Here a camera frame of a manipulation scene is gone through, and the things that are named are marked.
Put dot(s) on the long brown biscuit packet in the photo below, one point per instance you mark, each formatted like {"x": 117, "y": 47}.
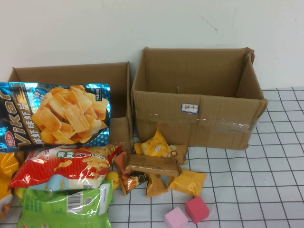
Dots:
{"x": 152, "y": 164}

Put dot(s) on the blue shrimp chips bag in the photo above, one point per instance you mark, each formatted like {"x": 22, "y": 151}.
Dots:
{"x": 59, "y": 114}

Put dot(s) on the yellow cake snack packet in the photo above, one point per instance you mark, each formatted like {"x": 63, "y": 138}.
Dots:
{"x": 154, "y": 145}

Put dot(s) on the orange red snack packet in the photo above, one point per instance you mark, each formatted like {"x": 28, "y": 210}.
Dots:
{"x": 121, "y": 161}

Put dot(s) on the small mustard snack packet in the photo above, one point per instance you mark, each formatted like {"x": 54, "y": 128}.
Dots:
{"x": 155, "y": 186}

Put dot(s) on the plain yellow snack packet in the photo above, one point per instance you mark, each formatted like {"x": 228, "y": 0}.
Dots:
{"x": 187, "y": 183}

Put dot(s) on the blue-bordered label on taped box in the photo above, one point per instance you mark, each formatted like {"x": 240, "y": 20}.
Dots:
{"x": 190, "y": 108}

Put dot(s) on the taped cardboard box with label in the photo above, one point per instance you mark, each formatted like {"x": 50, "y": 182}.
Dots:
{"x": 213, "y": 128}

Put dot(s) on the dark packet with orange picture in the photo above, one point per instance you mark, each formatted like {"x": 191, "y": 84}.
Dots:
{"x": 130, "y": 184}

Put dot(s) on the yellow rubber duck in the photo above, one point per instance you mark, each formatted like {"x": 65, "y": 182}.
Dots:
{"x": 111, "y": 178}

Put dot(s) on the cardboard box with red-lettered label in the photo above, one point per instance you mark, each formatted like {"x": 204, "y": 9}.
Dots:
{"x": 71, "y": 73}

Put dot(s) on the dark pink foam cube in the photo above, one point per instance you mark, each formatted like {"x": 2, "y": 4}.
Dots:
{"x": 197, "y": 209}

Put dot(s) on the light pink foam cube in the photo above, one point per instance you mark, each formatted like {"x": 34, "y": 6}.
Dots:
{"x": 175, "y": 217}

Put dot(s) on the red original chips bag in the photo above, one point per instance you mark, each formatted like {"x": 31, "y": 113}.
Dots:
{"x": 59, "y": 166}

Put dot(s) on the white grid tablecloth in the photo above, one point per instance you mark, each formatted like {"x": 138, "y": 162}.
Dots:
{"x": 261, "y": 178}

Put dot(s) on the green chips bag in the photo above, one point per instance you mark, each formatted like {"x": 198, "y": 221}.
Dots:
{"x": 47, "y": 209}

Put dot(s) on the orange chips bag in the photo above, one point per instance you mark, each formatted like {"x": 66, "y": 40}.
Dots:
{"x": 7, "y": 171}

